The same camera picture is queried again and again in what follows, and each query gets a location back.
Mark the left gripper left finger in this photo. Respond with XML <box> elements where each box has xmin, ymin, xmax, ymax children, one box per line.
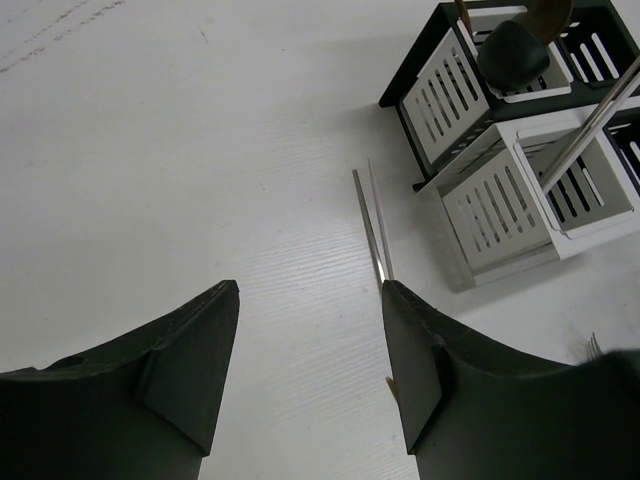
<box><xmin>1</xmin><ymin>280</ymin><xmax>239</xmax><ymax>479</ymax></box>

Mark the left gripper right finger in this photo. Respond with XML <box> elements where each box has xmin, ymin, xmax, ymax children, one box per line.
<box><xmin>381</xmin><ymin>281</ymin><xmax>639</xmax><ymax>479</ymax></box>

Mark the silver metal chopstick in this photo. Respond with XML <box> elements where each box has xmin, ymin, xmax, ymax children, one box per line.
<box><xmin>539</xmin><ymin>58</ymin><xmax>639</xmax><ymax>195</ymax></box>
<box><xmin>352</xmin><ymin>169</ymin><xmax>385</xmax><ymax>288</ymax></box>

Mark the black spoon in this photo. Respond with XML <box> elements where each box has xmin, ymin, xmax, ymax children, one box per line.
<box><xmin>476</xmin><ymin>20</ymin><xmax>551</xmax><ymax>92</ymax></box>

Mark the silver fork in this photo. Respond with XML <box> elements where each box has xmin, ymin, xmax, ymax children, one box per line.
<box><xmin>586</xmin><ymin>333</ymin><xmax>604</xmax><ymax>361</ymax></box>

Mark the white plastic chopstick right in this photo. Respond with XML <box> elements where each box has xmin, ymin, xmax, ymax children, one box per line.
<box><xmin>368</xmin><ymin>160</ymin><xmax>395</xmax><ymax>280</ymax></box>

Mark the white front utensil holder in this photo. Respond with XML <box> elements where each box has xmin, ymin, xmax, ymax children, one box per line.
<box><xmin>418</xmin><ymin>99</ymin><xmax>639</xmax><ymax>290</ymax></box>

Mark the black rear utensil holder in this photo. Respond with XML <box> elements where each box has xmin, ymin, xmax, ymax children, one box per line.
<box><xmin>379</xmin><ymin>1</ymin><xmax>639</xmax><ymax>181</ymax></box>

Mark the gold knife dark handle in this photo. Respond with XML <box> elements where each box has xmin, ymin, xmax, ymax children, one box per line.
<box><xmin>385</xmin><ymin>377</ymin><xmax>398</xmax><ymax>401</ymax></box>

